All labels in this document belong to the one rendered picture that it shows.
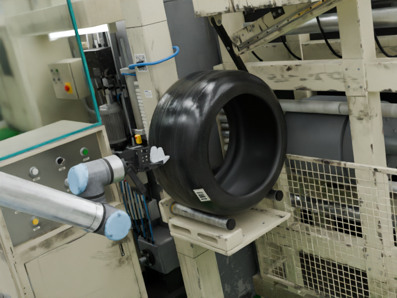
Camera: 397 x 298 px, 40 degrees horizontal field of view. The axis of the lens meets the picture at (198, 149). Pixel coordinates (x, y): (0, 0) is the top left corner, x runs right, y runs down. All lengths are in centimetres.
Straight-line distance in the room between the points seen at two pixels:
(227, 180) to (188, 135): 52
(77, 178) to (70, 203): 16
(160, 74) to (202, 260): 86
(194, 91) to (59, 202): 66
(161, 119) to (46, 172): 61
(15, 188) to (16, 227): 85
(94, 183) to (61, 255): 72
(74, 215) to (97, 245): 90
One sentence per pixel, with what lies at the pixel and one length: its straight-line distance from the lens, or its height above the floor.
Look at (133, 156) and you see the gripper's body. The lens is 182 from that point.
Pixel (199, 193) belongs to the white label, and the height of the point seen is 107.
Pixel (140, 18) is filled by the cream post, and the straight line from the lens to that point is 218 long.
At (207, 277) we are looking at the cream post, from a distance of 254.
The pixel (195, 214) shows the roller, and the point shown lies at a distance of 216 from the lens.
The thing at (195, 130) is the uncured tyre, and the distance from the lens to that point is 187.
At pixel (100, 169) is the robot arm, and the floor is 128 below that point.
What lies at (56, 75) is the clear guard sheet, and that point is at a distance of 231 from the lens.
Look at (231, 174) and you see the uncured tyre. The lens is 235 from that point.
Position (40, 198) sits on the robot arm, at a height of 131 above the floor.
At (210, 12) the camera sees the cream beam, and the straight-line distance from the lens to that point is 225.
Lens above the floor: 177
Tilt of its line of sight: 17 degrees down
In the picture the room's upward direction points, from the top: 12 degrees counter-clockwise
